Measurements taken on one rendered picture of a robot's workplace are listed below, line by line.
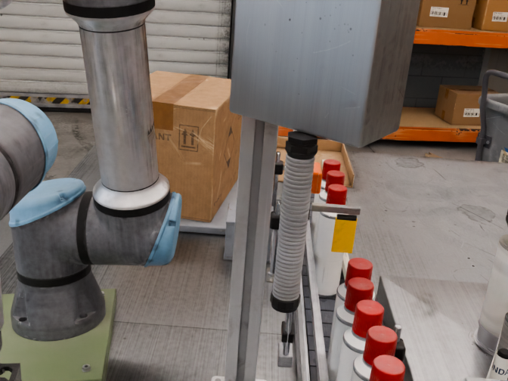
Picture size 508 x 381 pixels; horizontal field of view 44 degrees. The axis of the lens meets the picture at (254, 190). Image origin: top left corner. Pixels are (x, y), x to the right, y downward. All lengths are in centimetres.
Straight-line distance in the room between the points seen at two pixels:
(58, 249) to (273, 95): 46
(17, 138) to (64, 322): 58
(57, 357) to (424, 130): 422
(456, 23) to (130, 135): 423
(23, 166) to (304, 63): 30
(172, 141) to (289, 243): 75
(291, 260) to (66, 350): 45
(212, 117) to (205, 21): 381
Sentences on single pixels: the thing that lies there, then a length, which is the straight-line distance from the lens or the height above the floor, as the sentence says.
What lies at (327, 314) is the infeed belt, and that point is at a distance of 110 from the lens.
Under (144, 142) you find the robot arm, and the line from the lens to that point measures 90.
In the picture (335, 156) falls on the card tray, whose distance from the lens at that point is 201.
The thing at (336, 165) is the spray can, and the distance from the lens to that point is 118.
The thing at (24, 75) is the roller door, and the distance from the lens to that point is 533.
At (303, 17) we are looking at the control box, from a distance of 64.
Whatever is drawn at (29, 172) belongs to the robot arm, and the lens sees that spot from 50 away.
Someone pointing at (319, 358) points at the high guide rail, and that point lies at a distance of 86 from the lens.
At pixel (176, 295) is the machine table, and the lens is 121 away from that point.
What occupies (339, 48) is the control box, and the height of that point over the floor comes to 138.
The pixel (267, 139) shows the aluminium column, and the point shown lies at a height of 125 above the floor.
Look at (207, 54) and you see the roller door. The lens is 519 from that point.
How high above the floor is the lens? 148
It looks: 23 degrees down
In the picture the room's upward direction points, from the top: 4 degrees clockwise
